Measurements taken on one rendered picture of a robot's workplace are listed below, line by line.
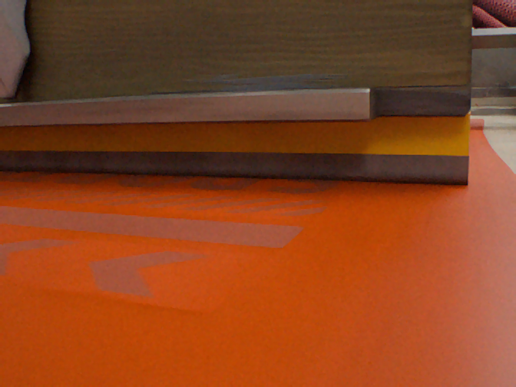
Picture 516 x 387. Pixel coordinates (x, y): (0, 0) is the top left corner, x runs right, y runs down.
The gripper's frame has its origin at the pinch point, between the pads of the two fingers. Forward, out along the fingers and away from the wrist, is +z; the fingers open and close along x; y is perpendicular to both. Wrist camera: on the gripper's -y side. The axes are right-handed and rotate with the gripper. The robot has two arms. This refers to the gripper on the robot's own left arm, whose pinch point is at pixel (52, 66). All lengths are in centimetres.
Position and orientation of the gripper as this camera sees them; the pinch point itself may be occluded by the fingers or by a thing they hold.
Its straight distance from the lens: 25.7
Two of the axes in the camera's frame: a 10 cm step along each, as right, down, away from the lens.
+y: -9.3, -0.1, 3.7
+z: 0.7, 9.8, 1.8
